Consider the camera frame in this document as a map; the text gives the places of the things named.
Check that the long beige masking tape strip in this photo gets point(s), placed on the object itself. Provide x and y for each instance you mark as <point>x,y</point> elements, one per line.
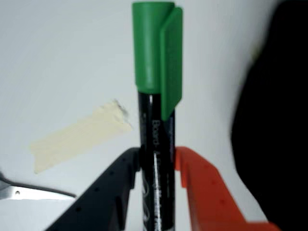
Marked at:
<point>79,137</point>

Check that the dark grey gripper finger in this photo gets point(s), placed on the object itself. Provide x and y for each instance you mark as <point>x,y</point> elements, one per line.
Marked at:
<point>101,199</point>

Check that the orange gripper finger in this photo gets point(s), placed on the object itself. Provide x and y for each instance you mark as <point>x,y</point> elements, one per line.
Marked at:
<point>207,192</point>

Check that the green marker with black barrel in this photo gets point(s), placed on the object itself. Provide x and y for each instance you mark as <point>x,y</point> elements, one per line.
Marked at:
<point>156,96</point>

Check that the black fabric bag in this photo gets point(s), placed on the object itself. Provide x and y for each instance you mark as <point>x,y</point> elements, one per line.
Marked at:
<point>276,108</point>

